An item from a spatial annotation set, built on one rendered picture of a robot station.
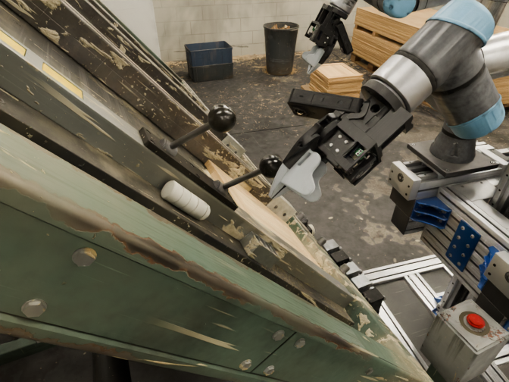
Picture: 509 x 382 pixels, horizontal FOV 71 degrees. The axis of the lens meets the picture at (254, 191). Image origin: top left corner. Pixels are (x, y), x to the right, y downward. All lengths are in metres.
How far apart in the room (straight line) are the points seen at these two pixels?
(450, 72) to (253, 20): 5.87
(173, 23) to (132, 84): 5.30
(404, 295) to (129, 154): 1.73
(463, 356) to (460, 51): 0.74
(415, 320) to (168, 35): 5.31
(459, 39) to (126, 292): 0.48
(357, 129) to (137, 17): 4.30
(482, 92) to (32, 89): 0.56
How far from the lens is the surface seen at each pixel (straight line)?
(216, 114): 0.47
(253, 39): 6.41
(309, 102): 0.54
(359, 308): 1.03
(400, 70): 0.52
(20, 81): 0.47
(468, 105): 0.59
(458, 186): 1.51
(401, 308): 1.98
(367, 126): 0.51
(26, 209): 0.24
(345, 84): 4.30
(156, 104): 0.87
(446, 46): 0.54
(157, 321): 0.33
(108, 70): 0.84
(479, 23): 0.56
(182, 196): 0.52
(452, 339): 1.06
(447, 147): 1.44
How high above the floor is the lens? 1.70
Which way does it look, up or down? 36 degrees down
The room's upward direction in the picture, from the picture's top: straight up
